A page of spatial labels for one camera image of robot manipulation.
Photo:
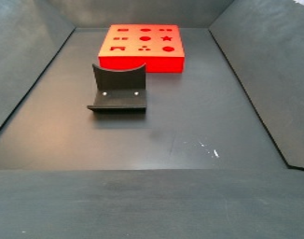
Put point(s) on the black curved holder stand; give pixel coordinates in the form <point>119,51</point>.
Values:
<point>119,83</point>

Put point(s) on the red shape-sorter block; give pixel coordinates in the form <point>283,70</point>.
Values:
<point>137,44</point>

